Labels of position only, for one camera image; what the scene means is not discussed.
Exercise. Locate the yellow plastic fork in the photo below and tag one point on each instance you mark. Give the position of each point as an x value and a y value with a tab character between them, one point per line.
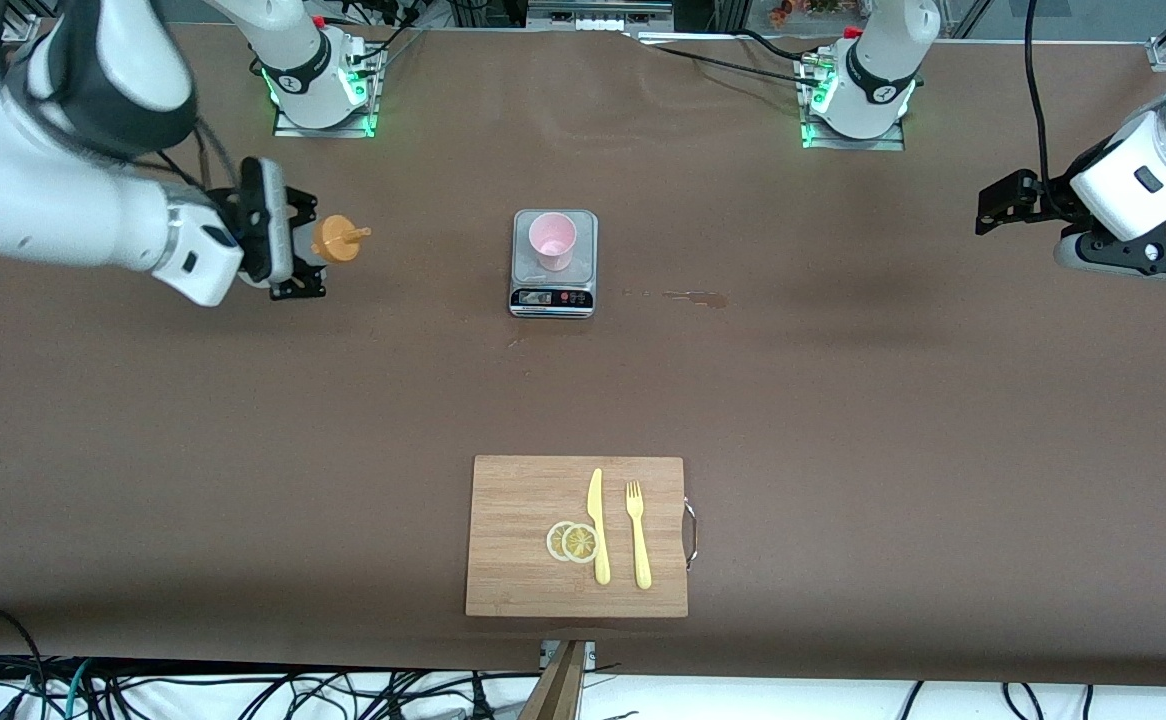
639	540

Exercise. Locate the lemon slice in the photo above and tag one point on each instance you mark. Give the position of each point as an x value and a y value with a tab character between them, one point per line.
580	543
553	540

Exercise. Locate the wooden cutting board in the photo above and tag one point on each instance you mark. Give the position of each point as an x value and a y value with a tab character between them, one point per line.
523	540

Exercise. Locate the white power strip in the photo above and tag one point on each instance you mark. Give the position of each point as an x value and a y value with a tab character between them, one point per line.
598	10

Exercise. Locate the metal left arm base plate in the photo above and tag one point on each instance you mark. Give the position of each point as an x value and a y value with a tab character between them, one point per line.
888	135

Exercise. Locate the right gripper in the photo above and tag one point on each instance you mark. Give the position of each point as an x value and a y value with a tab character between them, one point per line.
301	212

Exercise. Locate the pink plastic cup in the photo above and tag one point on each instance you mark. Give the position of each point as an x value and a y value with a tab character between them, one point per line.
552	240

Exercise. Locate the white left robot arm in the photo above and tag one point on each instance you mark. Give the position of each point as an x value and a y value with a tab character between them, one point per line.
883	60

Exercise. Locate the silver digital kitchen scale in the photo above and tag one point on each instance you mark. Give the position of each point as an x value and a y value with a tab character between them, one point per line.
553	295

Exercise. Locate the yellow plastic knife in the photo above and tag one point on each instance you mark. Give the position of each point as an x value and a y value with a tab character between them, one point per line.
598	520

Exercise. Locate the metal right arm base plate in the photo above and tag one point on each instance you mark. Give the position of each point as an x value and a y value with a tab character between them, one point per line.
288	128

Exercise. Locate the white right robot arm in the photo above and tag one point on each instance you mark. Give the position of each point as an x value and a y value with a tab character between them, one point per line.
43	210

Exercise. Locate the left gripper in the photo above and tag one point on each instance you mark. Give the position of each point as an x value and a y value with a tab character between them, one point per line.
1041	197

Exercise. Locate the wooden camera stand post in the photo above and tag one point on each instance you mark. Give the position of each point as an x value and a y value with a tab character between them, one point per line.
558	685

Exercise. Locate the white sauce bottle orange cap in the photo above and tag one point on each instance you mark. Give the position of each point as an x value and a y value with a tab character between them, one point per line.
338	240

